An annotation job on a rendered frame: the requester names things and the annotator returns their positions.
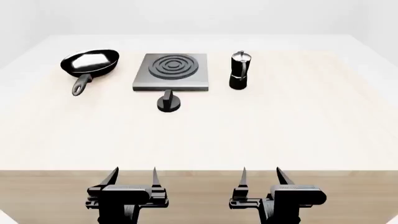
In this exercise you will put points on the black frying pan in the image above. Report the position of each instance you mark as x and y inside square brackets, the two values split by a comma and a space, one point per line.
[90, 62]

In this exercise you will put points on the black moka pot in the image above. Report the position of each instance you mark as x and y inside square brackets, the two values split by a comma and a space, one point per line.
[238, 72]

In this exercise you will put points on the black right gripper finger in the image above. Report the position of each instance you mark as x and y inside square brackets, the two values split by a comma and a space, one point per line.
[242, 186]
[284, 178]

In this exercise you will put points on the black stove knob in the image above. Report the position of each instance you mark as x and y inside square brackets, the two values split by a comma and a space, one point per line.
[168, 102]

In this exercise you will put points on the grey square stove plate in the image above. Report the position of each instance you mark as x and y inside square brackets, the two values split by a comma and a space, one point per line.
[171, 72]

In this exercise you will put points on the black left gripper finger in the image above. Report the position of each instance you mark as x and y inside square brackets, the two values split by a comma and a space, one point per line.
[107, 180]
[156, 184]

